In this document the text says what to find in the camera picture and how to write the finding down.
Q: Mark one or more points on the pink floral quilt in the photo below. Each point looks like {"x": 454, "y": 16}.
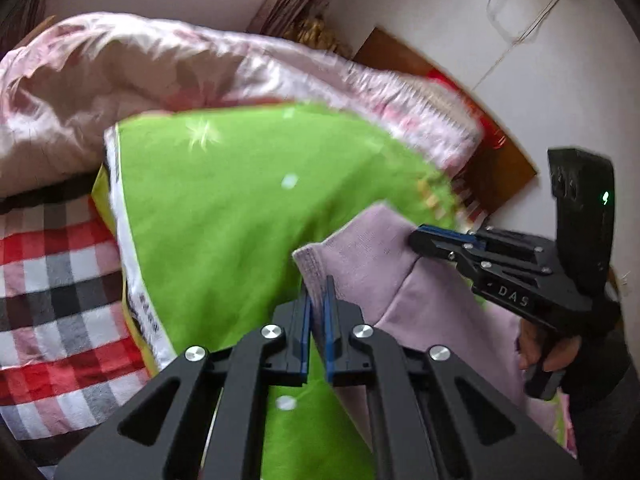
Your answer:
{"x": 125, "y": 75}

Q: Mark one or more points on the lilac pants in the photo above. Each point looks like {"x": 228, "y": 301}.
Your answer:
{"x": 380, "y": 270}

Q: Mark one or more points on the wooden headboard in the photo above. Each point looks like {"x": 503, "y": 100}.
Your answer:
{"x": 505, "y": 170}

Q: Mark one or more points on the green printed blanket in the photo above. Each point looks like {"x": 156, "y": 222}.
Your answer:
{"x": 225, "y": 220}

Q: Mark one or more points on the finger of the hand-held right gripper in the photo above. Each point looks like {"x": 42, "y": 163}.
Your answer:
{"x": 450, "y": 235}
{"x": 435, "y": 247}

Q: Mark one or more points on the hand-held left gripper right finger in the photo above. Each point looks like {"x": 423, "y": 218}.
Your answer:
{"x": 329, "y": 340}

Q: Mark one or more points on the red plaid sheet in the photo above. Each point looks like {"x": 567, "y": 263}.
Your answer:
{"x": 50, "y": 310}

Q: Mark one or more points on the person's right forearm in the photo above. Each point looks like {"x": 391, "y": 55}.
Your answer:
{"x": 600, "y": 375}

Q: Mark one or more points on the yellow-brown object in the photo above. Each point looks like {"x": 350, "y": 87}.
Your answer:
{"x": 320, "y": 35}

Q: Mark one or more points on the person's right hand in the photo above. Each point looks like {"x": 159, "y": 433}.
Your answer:
{"x": 532, "y": 347}

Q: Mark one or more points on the patterned bed sheet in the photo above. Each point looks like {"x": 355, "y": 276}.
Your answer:
{"x": 467, "y": 200}

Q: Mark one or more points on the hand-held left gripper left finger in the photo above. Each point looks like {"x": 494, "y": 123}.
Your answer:
{"x": 302, "y": 345}

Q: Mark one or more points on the red pillow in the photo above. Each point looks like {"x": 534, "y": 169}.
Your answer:
{"x": 465, "y": 95}

